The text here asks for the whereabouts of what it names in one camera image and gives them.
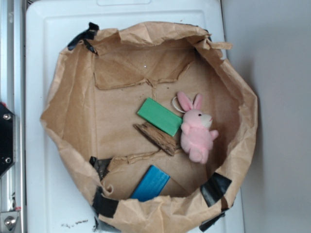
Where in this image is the blue wooden block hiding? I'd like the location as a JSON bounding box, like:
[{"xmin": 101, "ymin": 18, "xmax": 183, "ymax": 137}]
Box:
[{"xmin": 130, "ymin": 165, "xmax": 170, "ymax": 202}]

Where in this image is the green rectangular block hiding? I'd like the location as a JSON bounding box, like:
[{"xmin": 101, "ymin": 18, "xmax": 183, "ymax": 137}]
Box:
[{"xmin": 137, "ymin": 98, "xmax": 183, "ymax": 136}]

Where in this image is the brown paper bag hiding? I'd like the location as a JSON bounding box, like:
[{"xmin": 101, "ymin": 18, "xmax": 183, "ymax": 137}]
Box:
[{"xmin": 40, "ymin": 22, "xmax": 258, "ymax": 233}]

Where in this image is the brown bark wood piece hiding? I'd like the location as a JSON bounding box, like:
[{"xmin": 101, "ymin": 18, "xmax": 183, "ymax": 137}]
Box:
[{"xmin": 134, "ymin": 122, "xmax": 177, "ymax": 156}]

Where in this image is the pink plush bunny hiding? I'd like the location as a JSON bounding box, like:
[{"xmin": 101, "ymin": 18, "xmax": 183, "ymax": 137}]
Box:
[{"xmin": 174, "ymin": 91, "xmax": 219, "ymax": 164}]

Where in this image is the aluminium frame rail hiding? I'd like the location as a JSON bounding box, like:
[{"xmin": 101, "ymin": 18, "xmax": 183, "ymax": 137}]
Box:
[{"xmin": 0, "ymin": 0, "xmax": 27, "ymax": 233}]

